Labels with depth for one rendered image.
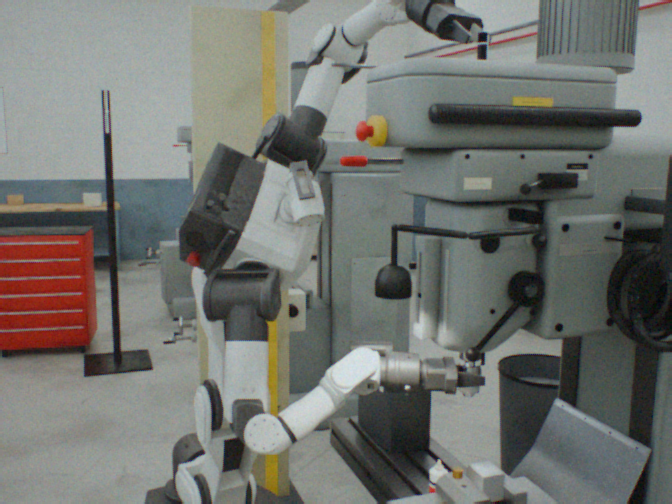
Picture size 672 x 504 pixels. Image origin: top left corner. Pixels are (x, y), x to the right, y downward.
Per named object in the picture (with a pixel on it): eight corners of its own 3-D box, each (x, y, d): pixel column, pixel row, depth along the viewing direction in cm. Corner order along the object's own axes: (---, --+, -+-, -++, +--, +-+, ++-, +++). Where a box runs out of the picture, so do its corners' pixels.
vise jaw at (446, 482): (464, 522, 132) (465, 503, 132) (434, 491, 144) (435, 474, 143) (490, 516, 134) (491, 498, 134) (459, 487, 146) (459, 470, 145)
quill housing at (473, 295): (458, 364, 131) (464, 201, 126) (411, 336, 150) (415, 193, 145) (539, 354, 137) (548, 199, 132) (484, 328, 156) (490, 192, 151)
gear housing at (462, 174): (454, 203, 123) (456, 148, 121) (397, 193, 145) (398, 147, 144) (600, 199, 134) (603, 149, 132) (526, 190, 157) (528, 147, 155)
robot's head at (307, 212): (286, 232, 146) (302, 214, 139) (276, 191, 149) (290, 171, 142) (313, 230, 149) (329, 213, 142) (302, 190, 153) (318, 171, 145)
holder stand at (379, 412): (389, 454, 176) (391, 382, 173) (357, 422, 196) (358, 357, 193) (430, 447, 180) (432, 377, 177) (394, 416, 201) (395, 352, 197)
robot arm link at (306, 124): (278, 104, 168) (260, 151, 165) (296, 95, 161) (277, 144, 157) (315, 127, 174) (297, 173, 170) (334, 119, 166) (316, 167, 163)
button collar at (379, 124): (377, 147, 126) (378, 114, 125) (365, 147, 131) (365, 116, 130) (387, 147, 126) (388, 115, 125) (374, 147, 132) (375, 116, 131)
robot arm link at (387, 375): (400, 383, 140) (346, 381, 141) (399, 401, 149) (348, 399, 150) (401, 334, 146) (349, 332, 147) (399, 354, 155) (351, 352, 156)
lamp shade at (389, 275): (366, 295, 129) (367, 263, 128) (390, 289, 134) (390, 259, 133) (396, 301, 124) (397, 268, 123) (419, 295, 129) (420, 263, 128)
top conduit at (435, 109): (436, 123, 114) (437, 102, 113) (425, 123, 118) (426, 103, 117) (642, 127, 129) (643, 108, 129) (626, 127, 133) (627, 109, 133)
